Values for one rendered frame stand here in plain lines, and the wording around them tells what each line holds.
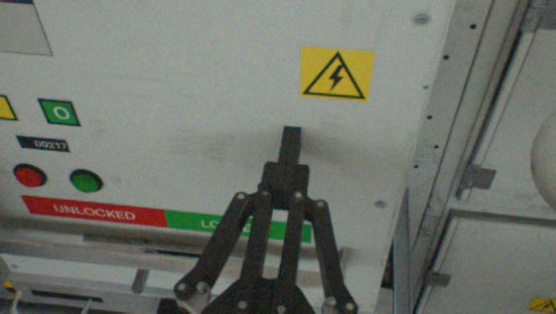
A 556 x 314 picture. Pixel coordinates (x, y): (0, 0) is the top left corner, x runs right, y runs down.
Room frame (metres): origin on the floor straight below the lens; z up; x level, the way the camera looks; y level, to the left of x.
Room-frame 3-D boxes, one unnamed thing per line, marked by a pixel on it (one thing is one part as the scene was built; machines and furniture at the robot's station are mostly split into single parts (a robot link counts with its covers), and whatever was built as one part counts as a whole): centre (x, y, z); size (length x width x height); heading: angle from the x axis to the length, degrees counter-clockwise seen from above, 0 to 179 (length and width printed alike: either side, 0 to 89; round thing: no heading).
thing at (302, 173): (0.28, -0.02, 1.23); 0.05 x 0.03 x 0.01; 172
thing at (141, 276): (0.34, 0.16, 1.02); 0.06 x 0.02 x 0.04; 173
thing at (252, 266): (0.22, 0.02, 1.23); 0.11 x 0.01 x 0.04; 174
